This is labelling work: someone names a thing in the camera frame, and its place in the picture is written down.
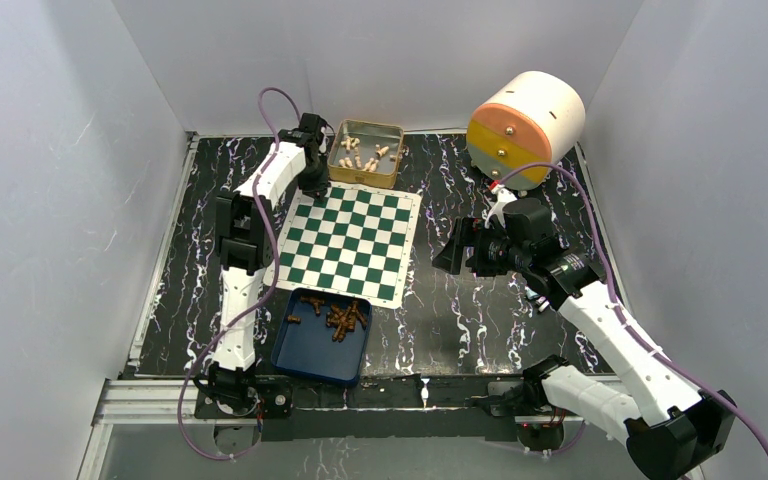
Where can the round mini drawer cabinet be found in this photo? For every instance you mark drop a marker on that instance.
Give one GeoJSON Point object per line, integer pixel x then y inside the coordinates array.
{"type": "Point", "coordinates": [533, 120]}

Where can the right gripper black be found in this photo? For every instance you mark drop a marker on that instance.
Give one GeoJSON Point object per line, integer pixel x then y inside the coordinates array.
{"type": "Point", "coordinates": [469, 232]}

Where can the pile of brown chess pieces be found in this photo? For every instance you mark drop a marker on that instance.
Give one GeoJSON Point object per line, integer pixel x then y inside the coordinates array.
{"type": "Point", "coordinates": [345, 319]}

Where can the gold metal tin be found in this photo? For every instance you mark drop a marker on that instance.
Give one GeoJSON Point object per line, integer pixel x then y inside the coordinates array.
{"type": "Point", "coordinates": [390, 134]}

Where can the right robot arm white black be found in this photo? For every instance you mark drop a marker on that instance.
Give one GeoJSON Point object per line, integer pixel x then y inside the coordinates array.
{"type": "Point", "coordinates": [667, 426]}

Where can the aluminium rail frame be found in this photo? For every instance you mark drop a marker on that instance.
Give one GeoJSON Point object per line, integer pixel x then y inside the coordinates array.
{"type": "Point", "coordinates": [146, 427]}

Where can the green white chess board mat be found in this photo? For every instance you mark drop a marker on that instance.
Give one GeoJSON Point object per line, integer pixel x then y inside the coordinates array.
{"type": "Point", "coordinates": [357, 242]}

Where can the light wooden chess pieces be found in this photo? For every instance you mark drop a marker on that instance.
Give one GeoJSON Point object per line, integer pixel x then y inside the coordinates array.
{"type": "Point", "coordinates": [374, 156]}

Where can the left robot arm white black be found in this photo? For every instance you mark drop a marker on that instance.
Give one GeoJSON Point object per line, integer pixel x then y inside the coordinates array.
{"type": "Point", "coordinates": [247, 247]}

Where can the black base bar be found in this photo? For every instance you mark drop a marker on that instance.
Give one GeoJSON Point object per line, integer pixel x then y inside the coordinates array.
{"type": "Point", "coordinates": [488, 407]}

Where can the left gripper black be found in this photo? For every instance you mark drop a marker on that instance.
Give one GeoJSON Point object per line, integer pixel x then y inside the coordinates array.
{"type": "Point", "coordinates": [318, 188]}

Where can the blue plastic tray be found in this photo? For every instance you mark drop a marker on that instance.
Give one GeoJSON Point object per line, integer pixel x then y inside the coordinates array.
{"type": "Point", "coordinates": [307, 350]}

